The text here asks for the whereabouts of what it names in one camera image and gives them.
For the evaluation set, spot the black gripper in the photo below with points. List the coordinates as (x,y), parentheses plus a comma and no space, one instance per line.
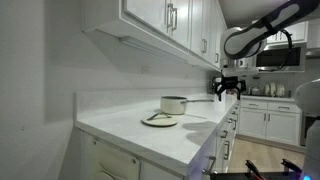
(229,82)

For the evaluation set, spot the white pot lid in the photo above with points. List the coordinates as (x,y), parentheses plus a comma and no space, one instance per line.
(161,121)

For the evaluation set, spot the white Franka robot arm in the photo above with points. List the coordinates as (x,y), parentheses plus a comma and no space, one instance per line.
(246,40)

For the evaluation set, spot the small counter canister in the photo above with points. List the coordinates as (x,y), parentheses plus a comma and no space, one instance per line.
(255,91)

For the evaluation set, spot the white standing plate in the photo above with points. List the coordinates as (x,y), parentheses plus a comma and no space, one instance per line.
(281,90)
(273,89)
(267,90)

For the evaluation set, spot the white kitchen base cabinet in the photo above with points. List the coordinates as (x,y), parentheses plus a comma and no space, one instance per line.
(283,128)

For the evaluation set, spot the steel microwave oven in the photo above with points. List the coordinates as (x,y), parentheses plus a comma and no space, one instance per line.
(296,56)

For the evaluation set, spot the dark oven front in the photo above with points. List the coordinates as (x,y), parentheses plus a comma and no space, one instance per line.
(308,130)

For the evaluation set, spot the white cabinet above microwave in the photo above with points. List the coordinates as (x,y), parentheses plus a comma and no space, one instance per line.
(298,31)

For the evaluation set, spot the white base cabinet unit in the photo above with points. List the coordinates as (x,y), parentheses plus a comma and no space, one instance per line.
(113,163)

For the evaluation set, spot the white wall cabinet door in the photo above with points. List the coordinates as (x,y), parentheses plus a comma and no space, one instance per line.
(210,30)
(196,26)
(216,33)
(183,20)
(146,10)

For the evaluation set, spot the white wall cabinet unit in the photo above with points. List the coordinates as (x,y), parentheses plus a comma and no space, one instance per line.
(106,20)

